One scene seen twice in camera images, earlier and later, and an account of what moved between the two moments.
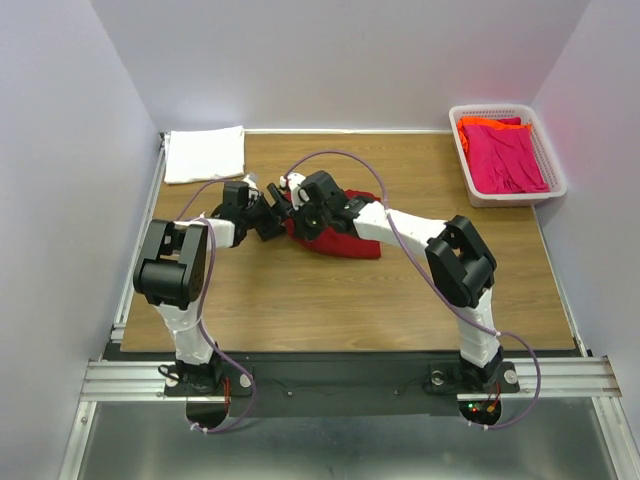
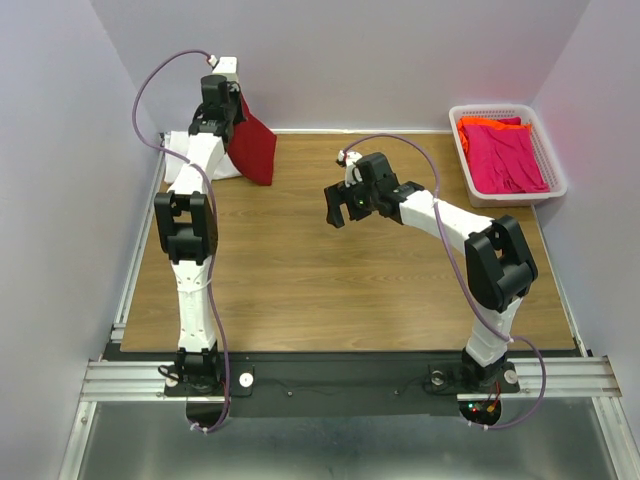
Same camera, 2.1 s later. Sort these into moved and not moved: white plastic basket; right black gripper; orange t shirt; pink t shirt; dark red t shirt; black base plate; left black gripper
Moved: right black gripper; dark red t shirt; left black gripper
Not moved: pink t shirt; orange t shirt; black base plate; white plastic basket
